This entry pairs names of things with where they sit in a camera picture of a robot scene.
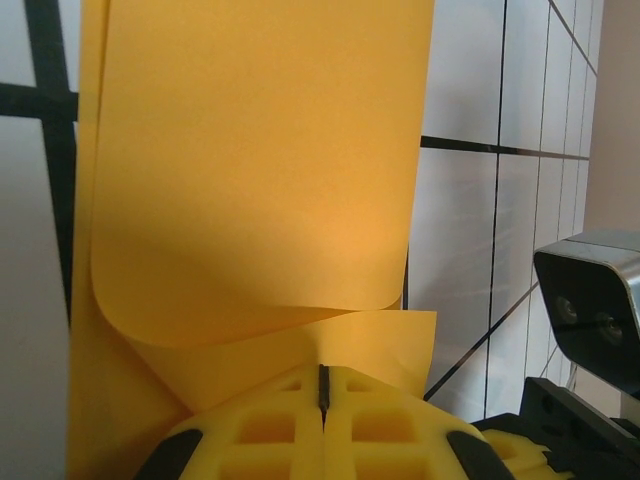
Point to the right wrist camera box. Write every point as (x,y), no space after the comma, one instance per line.
(585,300)

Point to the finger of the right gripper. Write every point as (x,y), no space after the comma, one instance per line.
(510,447)

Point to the orange paper sheet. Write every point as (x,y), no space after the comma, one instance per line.
(250,175)

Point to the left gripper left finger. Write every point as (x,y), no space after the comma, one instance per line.
(265,440)

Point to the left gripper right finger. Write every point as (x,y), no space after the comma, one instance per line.
(390,440)

